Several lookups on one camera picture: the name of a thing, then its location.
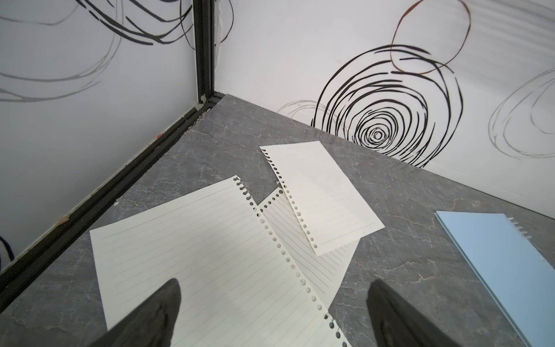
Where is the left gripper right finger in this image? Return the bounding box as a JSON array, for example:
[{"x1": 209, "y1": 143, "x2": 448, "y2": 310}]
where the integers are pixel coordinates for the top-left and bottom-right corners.
[{"x1": 367, "y1": 279, "x2": 458, "y2": 347}]

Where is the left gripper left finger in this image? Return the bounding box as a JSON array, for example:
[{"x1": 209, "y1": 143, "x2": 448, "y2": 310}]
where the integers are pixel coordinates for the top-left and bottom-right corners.
[{"x1": 92, "y1": 278, "x2": 182, "y2": 346}]

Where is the torn lined paper page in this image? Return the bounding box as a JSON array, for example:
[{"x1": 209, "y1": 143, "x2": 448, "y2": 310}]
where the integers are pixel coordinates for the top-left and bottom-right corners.
[{"x1": 259, "y1": 188, "x2": 358, "y2": 307}]

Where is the large torn lined page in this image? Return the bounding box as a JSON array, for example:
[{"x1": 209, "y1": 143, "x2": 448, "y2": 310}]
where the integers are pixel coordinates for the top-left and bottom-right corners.
[{"x1": 90, "y1": 176, "x2": 348, "y2": 346}]

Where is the torn white lined page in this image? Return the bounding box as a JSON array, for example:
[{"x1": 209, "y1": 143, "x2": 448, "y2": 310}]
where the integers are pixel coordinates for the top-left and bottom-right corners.
[{"x1": 260, "y1": 141, "x2": 384, "y2": 256}]

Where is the light blue notebook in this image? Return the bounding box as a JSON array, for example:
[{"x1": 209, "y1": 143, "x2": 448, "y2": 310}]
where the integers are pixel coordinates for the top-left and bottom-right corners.
[{"x1": 436, "y1": 211, "x2": 554, "y2": 346}]

